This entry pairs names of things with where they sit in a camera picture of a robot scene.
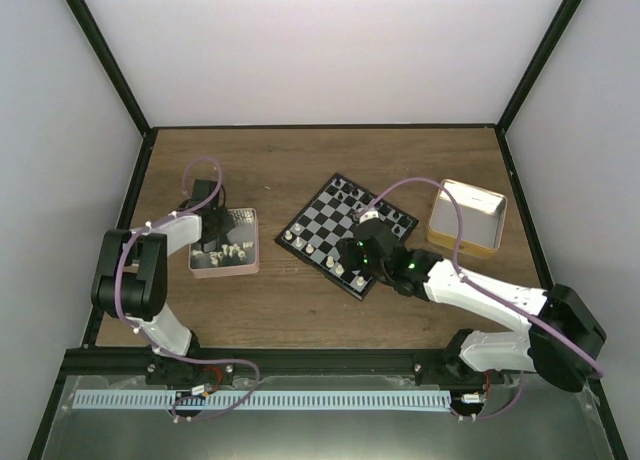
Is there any black aluminium mounting rail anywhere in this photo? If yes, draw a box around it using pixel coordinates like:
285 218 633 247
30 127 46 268
144 347 506 381

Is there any black enclosure frame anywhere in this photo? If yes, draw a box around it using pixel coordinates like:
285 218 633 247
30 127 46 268
28 0 627 459

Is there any black and white chessboard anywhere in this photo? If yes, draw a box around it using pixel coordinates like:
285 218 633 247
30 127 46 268
274 172 420 302

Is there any light blue slotted cable duct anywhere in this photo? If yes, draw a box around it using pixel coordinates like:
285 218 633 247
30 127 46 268
71 389 451 412

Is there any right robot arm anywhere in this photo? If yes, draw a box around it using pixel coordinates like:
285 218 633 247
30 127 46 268
338 218 606 392

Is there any black chess pieces row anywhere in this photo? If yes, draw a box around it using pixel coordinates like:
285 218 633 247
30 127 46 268
333 176 412 234

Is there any gold tin box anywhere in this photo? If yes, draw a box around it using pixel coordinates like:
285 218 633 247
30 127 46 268
426 179 508 259

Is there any pink tin box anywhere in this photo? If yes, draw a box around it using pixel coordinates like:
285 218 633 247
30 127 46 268
188 208 259 279

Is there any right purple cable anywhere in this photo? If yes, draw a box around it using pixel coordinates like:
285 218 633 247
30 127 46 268
353 177 606 421

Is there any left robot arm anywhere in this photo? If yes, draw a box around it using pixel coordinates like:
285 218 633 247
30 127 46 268
91 179 230 384

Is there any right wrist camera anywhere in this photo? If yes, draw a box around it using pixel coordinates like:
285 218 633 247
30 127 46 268
359 209 379 223

